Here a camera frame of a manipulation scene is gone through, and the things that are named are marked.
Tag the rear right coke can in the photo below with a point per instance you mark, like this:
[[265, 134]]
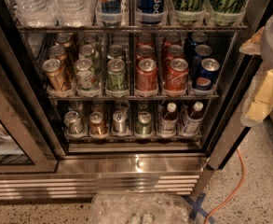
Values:
[[171, 39]]

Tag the brown juice bottle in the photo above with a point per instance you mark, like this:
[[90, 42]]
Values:
[[168, 118], [192, 118]]

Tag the rear white green can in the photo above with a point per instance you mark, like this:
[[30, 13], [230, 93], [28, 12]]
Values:
[[91, 39]]

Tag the silver can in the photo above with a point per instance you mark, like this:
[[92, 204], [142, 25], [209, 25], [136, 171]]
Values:
[[73, 122], [120, 121]]

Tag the red coke can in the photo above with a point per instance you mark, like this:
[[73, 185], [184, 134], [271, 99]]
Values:
[[145, 39], [144, 52], [146, 75]]

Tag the front green soda can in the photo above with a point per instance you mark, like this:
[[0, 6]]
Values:
[[116, 75]]

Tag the clear plastic bin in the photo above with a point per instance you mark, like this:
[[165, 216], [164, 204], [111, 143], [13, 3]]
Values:
[[138, 209]]

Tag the tall blue pepsi can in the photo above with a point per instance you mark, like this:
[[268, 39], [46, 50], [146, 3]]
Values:
[[151, 10]]

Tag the front white green can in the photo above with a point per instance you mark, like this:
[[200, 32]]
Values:
[[85, 74]]

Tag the right green tall can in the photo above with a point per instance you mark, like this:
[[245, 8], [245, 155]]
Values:
[[227, 12]]

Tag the blue tape cross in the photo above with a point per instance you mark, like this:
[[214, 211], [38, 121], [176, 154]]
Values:
[[196, 209]]

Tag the rear blue pepsi can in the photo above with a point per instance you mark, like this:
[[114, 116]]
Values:
[[193, 40]]

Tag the left green tall can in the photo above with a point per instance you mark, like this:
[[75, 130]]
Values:
[[188, 11]]

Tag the front gold soda can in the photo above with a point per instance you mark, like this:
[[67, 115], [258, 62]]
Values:
[[56, 75]]

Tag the right brown juice bottle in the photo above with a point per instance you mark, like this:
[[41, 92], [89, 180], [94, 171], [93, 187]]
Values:
[[192, 118]]

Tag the glass fridge door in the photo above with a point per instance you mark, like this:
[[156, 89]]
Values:
[[8, 134]]

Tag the green soda can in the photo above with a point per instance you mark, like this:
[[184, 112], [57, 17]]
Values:
[[116, 75], [115, 51]]

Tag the right clear water bottle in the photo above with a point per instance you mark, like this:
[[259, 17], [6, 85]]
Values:
[[75, 13]]

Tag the bottom green can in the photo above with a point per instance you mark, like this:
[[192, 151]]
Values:
[[144, 123]]

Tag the stainless steel fridge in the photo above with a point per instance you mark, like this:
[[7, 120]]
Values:
[[88, 165]]

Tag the left brown juice bottle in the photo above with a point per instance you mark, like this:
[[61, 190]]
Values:
[[168, 118]]

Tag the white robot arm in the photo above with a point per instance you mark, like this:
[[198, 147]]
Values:
[[266, 45]]

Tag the white green can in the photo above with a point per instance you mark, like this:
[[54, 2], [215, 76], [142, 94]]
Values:
[[85, 74], [91, 39], [89, 52]]

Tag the gold soda can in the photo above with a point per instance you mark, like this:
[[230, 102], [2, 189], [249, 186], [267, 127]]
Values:
[[56, 75], [59, 52], [66, 40]]

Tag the left clear water bottle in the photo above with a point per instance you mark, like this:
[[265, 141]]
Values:
[[35, 13]]

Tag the bottom left silver can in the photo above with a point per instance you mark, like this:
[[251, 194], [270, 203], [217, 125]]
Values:
[[73, 122]]

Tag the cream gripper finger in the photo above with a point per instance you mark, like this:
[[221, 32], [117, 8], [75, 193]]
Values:
[[259, 101], [252, 45]]

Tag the front blue pepsi can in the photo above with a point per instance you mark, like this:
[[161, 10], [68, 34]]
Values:
[[206, 74]]

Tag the clear water bottle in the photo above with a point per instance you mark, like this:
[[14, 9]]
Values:
[[75, 13], [35, 13]]

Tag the front right coca-cola can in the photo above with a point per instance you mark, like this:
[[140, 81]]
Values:
[[176, 75]]

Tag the rear gold soda can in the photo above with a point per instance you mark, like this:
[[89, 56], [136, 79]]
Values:
[[66, 40]]

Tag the green tall can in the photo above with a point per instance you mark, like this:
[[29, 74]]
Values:
[[188, 11], [227, 12]]

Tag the bottom orange can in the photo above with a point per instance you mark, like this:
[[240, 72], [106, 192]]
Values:
[[97, 123]]

